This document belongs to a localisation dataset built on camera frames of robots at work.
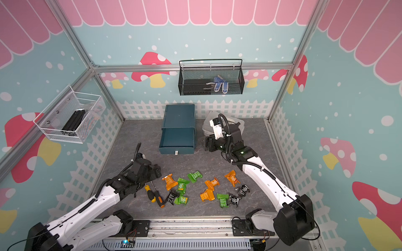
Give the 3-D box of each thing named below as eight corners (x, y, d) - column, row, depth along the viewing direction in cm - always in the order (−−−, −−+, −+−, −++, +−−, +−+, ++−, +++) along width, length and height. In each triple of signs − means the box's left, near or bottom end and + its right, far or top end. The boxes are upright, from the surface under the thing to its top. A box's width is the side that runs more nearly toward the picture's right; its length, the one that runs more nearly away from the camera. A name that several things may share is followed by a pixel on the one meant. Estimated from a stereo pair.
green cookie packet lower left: (174, 204, 83) (173, 203, 81) (175, 196, 86) (174, 195, 84) (187, 204, 83) (187, 203, 81) (188, 196, 86) (187, 195, 84)
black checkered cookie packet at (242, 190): (240, 198, 85) (241, 196, 84) (234, 189, 88) (235, 188, 87) (250, 191, 87) (251, 190, 86) (244, 183, 90) (244, 182, 89)
